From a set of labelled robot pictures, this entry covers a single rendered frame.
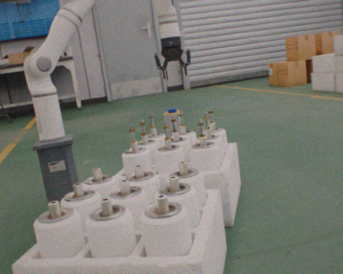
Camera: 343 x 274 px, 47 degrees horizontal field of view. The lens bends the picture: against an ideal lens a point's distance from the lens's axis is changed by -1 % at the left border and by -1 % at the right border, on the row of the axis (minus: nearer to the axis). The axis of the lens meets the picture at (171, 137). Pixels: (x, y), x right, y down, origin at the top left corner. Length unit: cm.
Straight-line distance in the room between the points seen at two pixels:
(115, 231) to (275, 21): 667
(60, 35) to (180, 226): 98
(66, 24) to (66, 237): 92
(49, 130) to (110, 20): 510
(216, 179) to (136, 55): 541
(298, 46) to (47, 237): 458
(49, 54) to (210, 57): 541
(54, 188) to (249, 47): 581
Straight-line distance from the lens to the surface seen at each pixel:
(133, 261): 78
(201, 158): 125
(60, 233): 85
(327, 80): 430
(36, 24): 642
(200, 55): 673
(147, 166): 133
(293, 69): 513
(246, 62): 703
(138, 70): 654
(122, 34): 654
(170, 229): 76
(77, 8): 159
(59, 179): 155
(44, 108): 152
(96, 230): 80
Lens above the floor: 54
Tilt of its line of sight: 11 degrees down
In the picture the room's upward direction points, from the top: 8 degrees counter-clockwise
